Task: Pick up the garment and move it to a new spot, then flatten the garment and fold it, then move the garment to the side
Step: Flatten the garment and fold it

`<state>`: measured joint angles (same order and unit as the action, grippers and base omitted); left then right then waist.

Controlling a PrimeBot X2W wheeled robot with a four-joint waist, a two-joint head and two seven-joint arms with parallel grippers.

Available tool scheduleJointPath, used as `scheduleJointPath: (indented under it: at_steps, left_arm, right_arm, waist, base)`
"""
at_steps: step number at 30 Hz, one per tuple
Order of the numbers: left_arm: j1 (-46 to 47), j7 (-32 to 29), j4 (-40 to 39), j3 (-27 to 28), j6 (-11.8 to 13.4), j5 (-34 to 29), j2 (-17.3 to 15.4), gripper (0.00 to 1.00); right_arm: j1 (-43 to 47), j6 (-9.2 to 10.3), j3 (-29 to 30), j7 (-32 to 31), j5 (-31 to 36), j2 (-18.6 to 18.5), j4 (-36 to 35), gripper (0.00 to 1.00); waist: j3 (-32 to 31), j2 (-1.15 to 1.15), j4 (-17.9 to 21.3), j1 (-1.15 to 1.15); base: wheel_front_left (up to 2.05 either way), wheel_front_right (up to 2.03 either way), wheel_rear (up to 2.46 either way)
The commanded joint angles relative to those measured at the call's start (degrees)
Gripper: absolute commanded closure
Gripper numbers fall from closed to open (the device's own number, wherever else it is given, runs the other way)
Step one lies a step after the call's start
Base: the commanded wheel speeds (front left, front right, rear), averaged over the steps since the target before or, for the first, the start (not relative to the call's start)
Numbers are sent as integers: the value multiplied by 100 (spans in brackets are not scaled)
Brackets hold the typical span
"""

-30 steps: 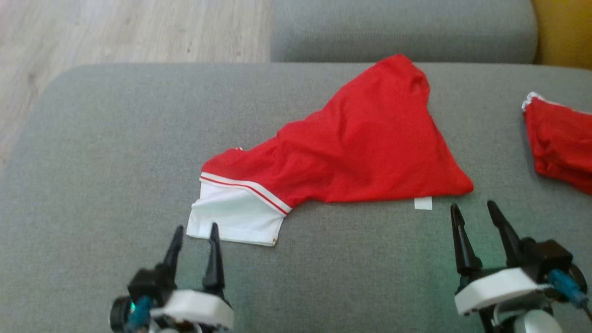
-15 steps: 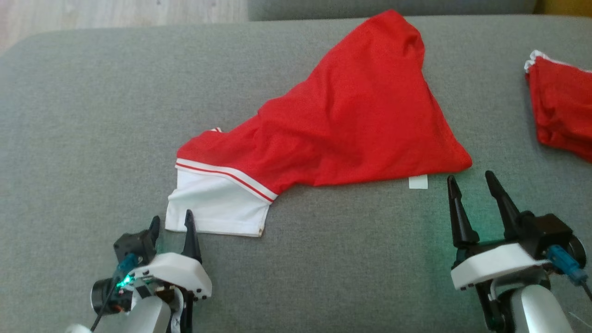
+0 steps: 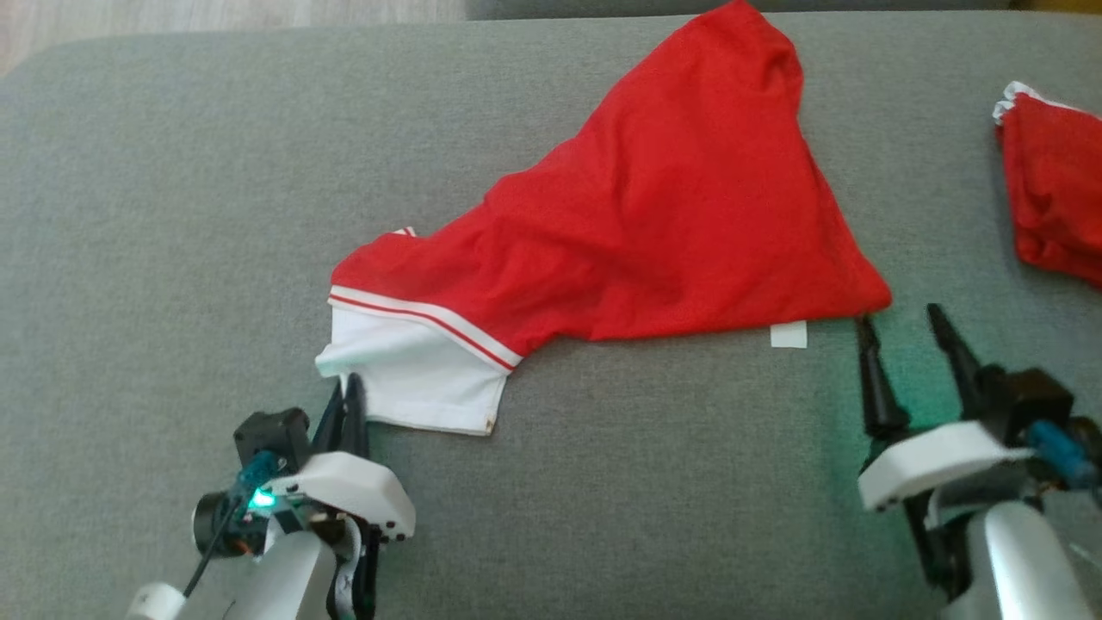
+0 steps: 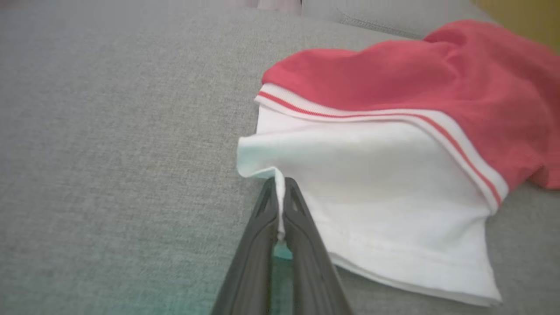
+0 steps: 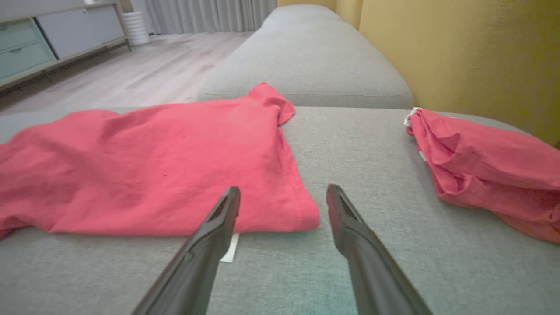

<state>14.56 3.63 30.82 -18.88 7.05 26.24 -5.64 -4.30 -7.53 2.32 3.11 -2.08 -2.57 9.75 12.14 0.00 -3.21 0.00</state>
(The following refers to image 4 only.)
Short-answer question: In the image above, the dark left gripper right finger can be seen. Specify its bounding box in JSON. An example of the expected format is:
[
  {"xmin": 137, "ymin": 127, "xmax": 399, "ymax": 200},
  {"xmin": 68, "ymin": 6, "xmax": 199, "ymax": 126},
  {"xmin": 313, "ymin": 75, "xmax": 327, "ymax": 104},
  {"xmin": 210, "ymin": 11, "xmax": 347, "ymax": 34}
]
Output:
[{"xmin": 284, "ymin": 177, "xmax": 354, "ymax": 315}]

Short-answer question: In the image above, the large yellow sofa backrest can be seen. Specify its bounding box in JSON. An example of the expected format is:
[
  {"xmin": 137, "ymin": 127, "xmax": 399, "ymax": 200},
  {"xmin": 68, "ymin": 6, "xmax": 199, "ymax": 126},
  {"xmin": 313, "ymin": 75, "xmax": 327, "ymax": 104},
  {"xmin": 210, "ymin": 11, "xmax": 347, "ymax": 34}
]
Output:
[{"xmin": 472, "ymin": 0, "xmax": 560, "ymax": 53}]

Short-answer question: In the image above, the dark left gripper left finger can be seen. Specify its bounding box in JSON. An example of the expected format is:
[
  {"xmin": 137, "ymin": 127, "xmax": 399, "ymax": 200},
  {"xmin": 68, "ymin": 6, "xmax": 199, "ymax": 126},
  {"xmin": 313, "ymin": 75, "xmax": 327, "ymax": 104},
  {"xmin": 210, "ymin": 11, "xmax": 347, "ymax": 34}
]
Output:
[{"xmin": 210, "ymin": 177, "xmax": 280, "ymax": 315}]

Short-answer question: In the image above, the large grey sofa seat cushion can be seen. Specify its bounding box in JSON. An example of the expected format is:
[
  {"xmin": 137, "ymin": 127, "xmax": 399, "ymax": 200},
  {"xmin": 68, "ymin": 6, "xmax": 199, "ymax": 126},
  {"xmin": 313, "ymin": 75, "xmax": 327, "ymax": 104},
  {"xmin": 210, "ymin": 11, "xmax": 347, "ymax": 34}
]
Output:
[{"xmin": 0, "ymin": 7, "xmax": 560, "ymax": 315}]

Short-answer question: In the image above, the red white basketball jersey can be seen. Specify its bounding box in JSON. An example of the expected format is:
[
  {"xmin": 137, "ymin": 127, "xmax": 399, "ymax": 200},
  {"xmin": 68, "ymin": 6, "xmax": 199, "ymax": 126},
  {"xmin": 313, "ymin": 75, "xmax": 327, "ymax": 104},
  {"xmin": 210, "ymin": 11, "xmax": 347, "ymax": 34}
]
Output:
[{"xmin": 236, "ymin": 20, "xmax": 560, "ymax": 307}]

